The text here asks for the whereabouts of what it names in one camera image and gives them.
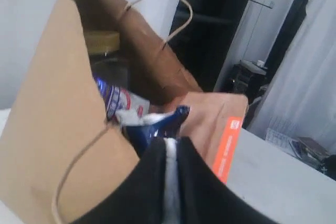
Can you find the white blue salt packet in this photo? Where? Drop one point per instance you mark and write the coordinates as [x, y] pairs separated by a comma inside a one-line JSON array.
[[118, 98]]

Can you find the dark noodle package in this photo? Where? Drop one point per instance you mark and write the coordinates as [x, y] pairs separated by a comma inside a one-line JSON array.
[[141, 131]]

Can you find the white backdrop curtain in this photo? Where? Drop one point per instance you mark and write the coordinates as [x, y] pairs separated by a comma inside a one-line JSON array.
[[300, 101]]

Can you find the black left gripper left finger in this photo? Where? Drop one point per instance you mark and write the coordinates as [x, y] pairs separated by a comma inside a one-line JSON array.
[[139, 198]]

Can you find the nut jar with gold lid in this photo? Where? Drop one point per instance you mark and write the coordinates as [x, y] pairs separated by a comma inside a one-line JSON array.
[[106, 60]]

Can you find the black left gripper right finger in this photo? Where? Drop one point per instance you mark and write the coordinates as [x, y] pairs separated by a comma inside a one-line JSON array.
[[205, 199]]

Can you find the brown paper shopping bag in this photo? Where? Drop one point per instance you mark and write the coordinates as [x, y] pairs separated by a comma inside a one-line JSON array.
[[59, 110]]

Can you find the brown orange coffee pouch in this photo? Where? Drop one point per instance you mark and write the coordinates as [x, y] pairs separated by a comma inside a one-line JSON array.
[[213, 125]]

